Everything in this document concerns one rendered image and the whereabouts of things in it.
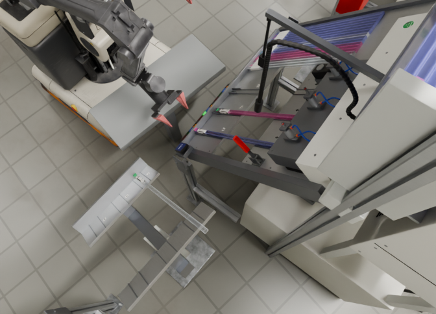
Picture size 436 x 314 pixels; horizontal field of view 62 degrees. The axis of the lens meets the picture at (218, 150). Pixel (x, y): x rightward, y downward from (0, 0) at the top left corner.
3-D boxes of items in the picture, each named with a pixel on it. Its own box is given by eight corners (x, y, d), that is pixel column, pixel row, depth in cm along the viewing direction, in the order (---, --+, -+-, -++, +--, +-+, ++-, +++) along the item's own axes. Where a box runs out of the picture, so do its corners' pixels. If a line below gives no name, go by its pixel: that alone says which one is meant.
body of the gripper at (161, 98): (178, 93, 137) (165, 78, 134) (160, 113, 135) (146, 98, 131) (170, 93, 143) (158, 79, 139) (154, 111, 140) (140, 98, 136)
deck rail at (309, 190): (189, 159, 144) (178, 148, 141) (192, 155, 145) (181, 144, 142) (329, 207, 85) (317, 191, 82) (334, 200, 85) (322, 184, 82)
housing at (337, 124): (323, 198, 89) (294, 162, 82) (416, 58, 101) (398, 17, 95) (350, 207, 82) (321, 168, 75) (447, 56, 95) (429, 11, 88)
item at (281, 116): (218, 113, 143) (215, 110, 143) (220, 110, 144) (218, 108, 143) (314, 122, 101) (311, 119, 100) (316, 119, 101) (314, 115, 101)
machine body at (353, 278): (238, 224, 203) (244, 202, 144) (307, 130, 220) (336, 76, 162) (340, 300, 189) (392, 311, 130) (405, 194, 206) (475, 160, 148)
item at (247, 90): (189, 151, 143) (183, 146, 141) (283, 36, 159) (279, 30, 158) (214, 159, 127) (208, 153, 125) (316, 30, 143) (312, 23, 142)
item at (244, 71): (191, 155, 145) (180, 143, 142) (284, 41, 162) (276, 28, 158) (193, 155, 144) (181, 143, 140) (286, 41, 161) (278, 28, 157)
